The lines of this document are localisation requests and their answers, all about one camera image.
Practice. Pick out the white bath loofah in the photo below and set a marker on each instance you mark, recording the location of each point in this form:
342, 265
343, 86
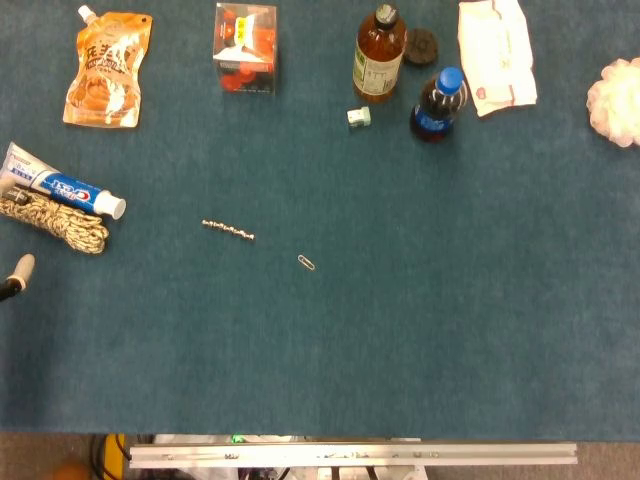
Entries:
617, 102

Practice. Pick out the amber tea bottle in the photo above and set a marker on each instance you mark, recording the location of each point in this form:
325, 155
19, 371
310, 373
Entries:
378, 57

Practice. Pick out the orange spouted snack pouch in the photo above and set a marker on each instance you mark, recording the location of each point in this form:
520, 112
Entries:
107, 65

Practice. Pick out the black round disc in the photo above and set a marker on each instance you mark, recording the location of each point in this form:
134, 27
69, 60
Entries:
421, 46

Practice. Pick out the blue cap cola bottle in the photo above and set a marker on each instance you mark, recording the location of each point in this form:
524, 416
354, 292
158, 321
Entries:
440, 105

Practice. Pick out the blue green table cloth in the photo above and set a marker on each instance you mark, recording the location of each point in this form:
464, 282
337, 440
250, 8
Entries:
350, 310

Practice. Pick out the silver paper clip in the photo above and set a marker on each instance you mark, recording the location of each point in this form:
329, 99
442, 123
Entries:
306, 262

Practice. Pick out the blue white toothpaste tube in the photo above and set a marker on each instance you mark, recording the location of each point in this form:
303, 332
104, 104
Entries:
55, 182

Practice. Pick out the small white green box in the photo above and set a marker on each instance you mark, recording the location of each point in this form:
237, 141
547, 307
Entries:
359, 118

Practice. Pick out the orange ball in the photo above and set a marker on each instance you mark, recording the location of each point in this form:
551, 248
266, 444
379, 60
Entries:
71, 471

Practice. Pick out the clear box with red items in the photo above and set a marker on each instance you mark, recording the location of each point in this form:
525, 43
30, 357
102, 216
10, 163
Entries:
246, 50

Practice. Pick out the aluminium profile rail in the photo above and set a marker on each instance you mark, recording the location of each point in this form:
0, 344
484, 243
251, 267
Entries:
350, 454

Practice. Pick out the white tissue packet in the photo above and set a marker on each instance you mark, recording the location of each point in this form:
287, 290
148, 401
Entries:
496, 55

